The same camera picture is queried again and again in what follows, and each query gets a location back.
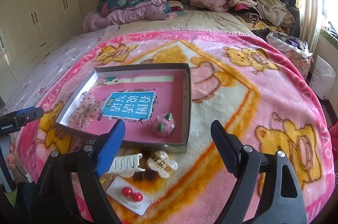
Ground cream white claw clip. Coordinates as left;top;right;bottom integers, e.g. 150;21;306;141
106;153;146;178

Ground pink book with blue label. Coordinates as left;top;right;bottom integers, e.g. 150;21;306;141
78;71;183;143

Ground white built-in wardrobe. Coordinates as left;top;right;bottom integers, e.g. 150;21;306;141
1;0;82;104

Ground beige bed sheet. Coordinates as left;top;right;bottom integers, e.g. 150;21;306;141
3;11;253;113

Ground pink cartoon bear blanket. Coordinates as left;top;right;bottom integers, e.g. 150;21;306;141
16;31;335;223

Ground sheer pink dotted bow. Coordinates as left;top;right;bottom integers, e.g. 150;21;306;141
68;91;104;130

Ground grey bag of clothes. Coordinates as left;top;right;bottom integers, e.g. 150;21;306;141
266;32;313;58

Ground pile of mixed clothes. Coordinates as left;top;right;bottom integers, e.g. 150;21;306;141
228;0;300;37

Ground grey cardboard tray box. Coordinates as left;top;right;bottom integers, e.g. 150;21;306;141
56;63;191;154

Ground pink crumpled quilt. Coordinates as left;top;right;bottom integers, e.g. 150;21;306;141
82;0;176;32

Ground person's left hand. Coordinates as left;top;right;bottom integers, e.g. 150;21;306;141
6;143;16;170

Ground pink fuzzy hair clip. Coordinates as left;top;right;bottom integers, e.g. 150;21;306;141
153;112;176;138

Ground red ball earrings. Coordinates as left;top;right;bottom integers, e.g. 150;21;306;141
106;176;153;215

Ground folded pink knit garment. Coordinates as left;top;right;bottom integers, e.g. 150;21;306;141
190;0;229;13

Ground white plastic bag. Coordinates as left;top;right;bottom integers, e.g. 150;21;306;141
309;55;336;100

